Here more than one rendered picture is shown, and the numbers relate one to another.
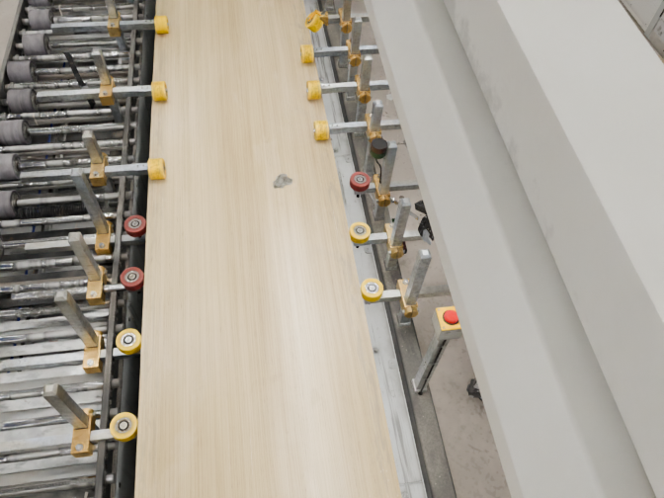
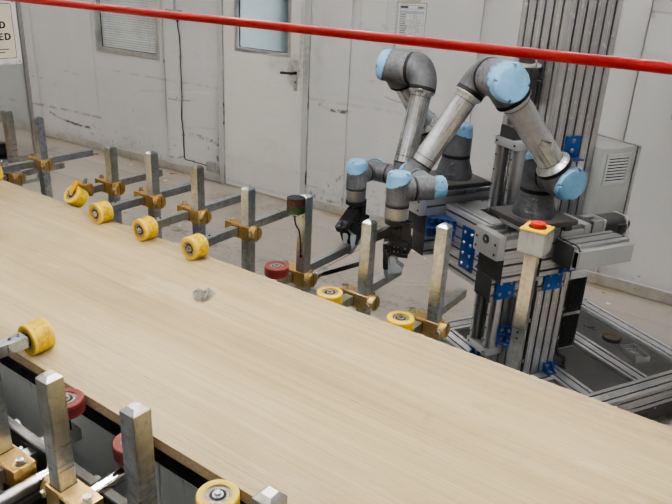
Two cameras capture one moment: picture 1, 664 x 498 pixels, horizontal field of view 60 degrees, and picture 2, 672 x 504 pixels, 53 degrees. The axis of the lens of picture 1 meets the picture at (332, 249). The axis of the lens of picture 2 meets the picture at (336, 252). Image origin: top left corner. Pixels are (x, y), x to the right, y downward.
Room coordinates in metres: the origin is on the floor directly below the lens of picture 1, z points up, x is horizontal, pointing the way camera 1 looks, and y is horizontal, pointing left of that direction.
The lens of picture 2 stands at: (-0.06, 1.14, 1.79)
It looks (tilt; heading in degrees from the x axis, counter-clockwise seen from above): 22 degrees down; 317
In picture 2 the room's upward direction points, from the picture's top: 3 degrees clockwise
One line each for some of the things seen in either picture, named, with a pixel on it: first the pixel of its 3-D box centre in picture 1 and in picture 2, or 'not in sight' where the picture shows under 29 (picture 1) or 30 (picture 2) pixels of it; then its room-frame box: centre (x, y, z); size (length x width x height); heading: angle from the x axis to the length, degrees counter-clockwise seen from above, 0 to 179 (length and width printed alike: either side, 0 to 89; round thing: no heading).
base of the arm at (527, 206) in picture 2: not in sight; (535, 200); (1.14, -0.93, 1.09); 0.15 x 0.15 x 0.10
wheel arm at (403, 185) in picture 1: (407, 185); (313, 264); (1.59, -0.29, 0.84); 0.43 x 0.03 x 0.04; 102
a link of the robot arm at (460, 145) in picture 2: not in sight; (456, 136); (1.62, -1.07, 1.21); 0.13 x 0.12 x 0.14; 12
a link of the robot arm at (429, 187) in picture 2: not in sight; (426, 186); (1.25, -0.45, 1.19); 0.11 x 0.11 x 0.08; 64
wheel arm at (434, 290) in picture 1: (423, 292); (431, 315); (1.09, -0.34, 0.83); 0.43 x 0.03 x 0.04; 102
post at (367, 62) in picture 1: (362, 100); (198, 226); (2.01, -0.08, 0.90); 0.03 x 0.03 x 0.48; 12
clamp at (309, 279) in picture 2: (380, 190); (297, 275); (1.54, -0.18, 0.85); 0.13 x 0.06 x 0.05; 12
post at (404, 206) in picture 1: (395, 240); (364, 290); (1.28, -0.24, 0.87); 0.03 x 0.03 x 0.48; 12
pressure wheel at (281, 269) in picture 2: (359, 187); (276, 279); (1.54, -0.09, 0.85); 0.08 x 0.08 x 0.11
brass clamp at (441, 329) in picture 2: (407, 297); (426, 324); (1.06, -0.29, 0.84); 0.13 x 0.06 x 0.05; 12
